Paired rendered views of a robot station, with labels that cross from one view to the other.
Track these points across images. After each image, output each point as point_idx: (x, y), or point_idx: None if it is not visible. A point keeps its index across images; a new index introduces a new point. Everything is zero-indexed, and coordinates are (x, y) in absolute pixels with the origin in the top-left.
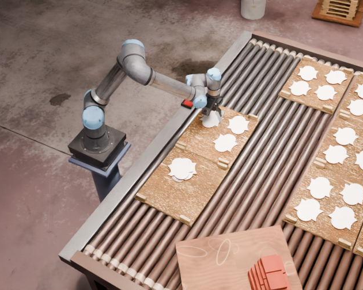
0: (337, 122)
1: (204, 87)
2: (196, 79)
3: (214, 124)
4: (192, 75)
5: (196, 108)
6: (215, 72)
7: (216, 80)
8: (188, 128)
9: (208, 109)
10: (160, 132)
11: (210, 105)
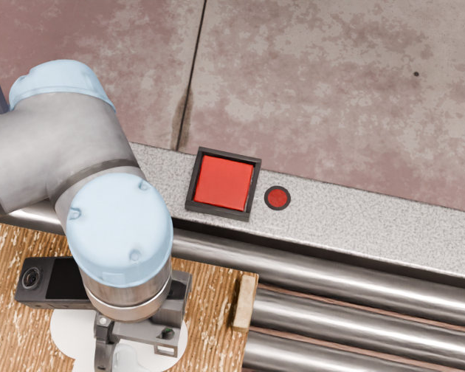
0: None
1: (370, 229)
2: (32, 129)
3: (79, 355)
4: (66, 94)
5: (221, 234)
6: (111, 229)
7: (78, 262)
8: (26, 235)
9: (43, 288)
10: None
11: (63, 292)
